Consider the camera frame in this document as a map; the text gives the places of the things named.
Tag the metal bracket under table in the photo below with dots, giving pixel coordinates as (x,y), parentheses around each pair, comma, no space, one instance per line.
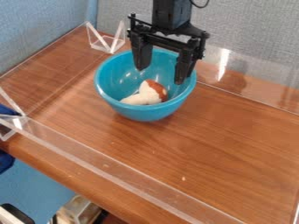
(77,211)

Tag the black object bottom left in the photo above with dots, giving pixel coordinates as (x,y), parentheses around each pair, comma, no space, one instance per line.
(13,216)

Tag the clear acrylic barrier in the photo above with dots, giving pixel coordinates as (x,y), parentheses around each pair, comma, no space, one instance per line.
(256,79)
(133,196)

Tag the clear acrylic back barrier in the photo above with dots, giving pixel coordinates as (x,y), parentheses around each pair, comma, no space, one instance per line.
(256,79)

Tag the blue bowl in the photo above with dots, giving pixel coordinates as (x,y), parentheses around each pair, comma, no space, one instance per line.
(117,81)

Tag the clear acrylic front barrier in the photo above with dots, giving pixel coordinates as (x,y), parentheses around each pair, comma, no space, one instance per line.
(133,196)

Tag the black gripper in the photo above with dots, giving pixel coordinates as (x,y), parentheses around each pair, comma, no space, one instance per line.
(171,31)

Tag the white brown toy mushroom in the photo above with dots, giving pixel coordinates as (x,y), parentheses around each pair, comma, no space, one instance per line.
(152,93)

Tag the blue cloth object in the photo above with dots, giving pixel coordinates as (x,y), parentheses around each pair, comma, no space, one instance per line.
(7,159)

